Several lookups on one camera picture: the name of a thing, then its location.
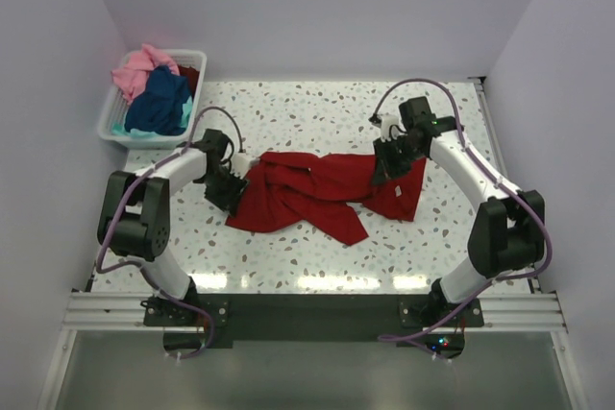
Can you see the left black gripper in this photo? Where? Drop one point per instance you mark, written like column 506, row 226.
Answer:
column 229, row 201

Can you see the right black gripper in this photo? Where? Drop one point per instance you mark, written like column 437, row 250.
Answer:
column 383, row 168

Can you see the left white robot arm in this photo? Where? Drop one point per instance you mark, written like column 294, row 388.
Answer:
column 135, row 221

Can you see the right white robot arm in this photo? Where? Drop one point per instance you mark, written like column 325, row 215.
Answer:
column 509, row 232

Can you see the light teal t shirt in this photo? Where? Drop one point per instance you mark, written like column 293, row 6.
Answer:
column 118, row 129

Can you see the dark blue t shirt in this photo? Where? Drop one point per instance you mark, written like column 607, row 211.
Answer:
column 159, row 107

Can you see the dark red t shirt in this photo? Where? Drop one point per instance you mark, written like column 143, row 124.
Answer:
column 192, row 76

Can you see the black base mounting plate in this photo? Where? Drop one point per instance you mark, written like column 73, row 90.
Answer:
column 224, row 319

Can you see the pink t shirt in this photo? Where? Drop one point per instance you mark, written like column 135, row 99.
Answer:
column 131, row 77

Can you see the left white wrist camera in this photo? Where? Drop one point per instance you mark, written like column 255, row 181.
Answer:
column 241, row 163

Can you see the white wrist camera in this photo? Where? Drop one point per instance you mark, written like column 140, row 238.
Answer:
column 389, row 126
column 241, row 163

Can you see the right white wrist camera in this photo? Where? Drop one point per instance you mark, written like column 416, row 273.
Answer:
column 389, row 126

